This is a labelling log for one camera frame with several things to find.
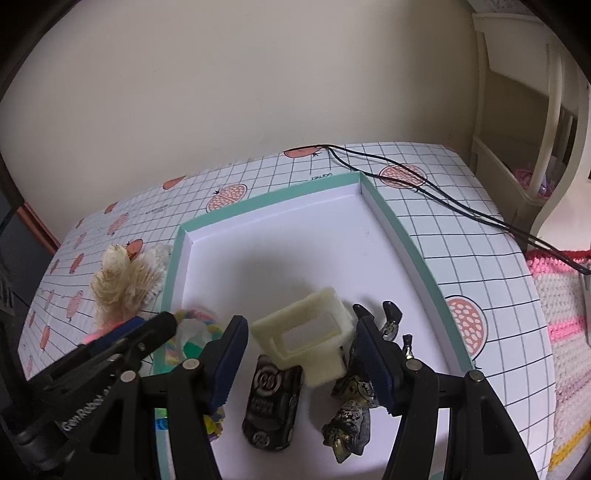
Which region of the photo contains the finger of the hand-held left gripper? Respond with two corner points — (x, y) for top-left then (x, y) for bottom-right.
(28, 312), (178, 393)
(85, 316), (147, 354)

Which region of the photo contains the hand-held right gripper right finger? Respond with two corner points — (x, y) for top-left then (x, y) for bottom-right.
(352, 304), (539, 480)

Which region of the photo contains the teal cardboard box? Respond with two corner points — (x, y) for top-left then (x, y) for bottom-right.
(154, 171), (474, 480)

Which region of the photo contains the cream knitted pouch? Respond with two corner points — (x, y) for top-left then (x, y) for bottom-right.
(250, 287), (356, 388)

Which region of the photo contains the white plastic wrapper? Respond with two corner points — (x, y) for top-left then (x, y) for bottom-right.
(178, 318), (218, 352)

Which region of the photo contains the black toy car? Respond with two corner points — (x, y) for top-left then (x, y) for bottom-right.
(242, 354), (304, 450)

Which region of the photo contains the blond fringe tassel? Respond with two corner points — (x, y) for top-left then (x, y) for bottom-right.
(90, 244), (162, 324)

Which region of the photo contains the pink white crocheted blanket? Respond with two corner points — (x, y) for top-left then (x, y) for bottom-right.
(526, 249), (591, 472)

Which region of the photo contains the black gold action figure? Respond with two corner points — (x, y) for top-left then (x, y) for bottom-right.
(321, 301), (414, 463)

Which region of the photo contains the colourful flower spinner toy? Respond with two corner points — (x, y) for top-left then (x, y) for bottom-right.
(154, 405), (227, 444)

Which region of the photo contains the pink yarn bundle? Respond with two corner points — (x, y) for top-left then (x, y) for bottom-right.
(515, 166), (555, 199)

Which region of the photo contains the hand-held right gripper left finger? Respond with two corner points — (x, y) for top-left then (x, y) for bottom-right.
(90, 315), (250, 480)

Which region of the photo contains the pastel braided rope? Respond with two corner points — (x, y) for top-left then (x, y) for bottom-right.
(165, 307), (222, 365)

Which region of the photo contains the dark wardrobe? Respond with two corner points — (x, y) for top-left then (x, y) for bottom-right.
(0, 152), (56, 370)

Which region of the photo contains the black cable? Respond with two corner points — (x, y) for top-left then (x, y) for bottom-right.
(328, 147), (591, 276)
(321, 144), (591, 259)

